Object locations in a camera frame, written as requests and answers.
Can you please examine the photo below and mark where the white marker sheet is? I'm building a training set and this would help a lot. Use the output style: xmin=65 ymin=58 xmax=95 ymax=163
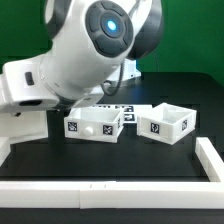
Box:
xmin=95 ymin=104 xmax=152 ymax=124

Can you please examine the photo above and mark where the white drawer with knob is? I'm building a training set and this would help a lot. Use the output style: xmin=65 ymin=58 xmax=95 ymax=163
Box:
xmin=64 ymin=107 xmax=124 ymax=143

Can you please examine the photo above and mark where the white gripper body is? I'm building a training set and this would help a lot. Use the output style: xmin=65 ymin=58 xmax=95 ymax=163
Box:
xmin=0 ymin=58 xmax=59 ymax=113

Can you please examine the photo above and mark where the white drawer cabinet box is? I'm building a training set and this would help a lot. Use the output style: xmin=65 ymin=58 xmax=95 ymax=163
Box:
xmin=0 ymin=111 xmax=48 ymax=144

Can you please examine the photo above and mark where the white fence bar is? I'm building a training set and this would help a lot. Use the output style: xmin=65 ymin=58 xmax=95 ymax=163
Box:
xmin=0 ymin=181 xmax=224 ymax=209
xmin=0 ymin=137 xmax=11 ymax=166
xmin=195 ymin=137 xmax=224 ymax=183

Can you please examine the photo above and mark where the white front fence bar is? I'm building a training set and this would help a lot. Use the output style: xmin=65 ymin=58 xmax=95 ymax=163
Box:
xmin=0 ymin=181 xmax=224 ymax=209

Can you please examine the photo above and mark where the white drawer without knob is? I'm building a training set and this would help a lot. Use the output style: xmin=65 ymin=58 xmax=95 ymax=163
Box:
xmin=137 ymin=103 xmax=197 ymax=145

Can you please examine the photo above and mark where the white left fence bar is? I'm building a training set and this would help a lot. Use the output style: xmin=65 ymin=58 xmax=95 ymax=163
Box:
xmin=0 ymin=137 xmax=11 ymax=166

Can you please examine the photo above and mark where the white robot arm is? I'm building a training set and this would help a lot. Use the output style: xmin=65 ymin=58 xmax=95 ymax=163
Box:
xmin=0 ymin=0 xmax=163 ymax=113

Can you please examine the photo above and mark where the white right fence bar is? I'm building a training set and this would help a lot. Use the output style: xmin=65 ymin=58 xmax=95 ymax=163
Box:
xmin=195 ymin=137 xmax=224 ymax=183

